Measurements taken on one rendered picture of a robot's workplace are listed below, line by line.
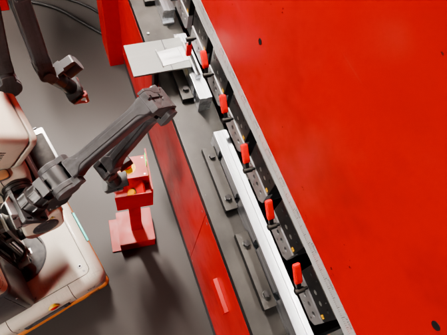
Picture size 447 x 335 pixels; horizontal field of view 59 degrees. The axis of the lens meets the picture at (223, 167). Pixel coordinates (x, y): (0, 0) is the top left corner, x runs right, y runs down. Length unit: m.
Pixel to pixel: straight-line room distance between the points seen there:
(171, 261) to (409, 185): 1.87
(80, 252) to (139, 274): 0.41
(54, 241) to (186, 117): 0.96
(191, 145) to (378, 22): 1.16
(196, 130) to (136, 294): 1.08
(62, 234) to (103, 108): 1.04
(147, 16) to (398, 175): 1.71
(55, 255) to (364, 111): 1.77
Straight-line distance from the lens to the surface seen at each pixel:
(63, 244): 2.21
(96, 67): 3.13
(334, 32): 0.81
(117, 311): 2.39
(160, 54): 1.85
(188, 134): 1.75
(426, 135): 0.68
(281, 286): 1.48
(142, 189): 1.76
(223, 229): 1.59
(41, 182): 1.25
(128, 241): 2.34
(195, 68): 1.83
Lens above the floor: 2.36
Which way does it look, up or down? 61 degrees down
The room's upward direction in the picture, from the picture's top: 20 degrees clockwise
